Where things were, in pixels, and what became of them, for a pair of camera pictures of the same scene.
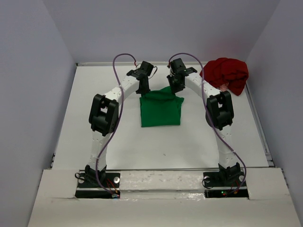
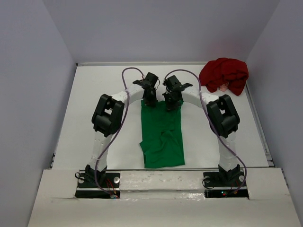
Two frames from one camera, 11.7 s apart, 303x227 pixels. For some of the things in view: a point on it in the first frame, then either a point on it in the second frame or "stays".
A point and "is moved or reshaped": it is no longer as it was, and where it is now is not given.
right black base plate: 218,184 stays
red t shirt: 233,72 stays
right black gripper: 174,89 -> 170,107
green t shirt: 160,108 is moved or reshaped
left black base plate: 88,187 stays
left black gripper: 144,91 -> 151,102
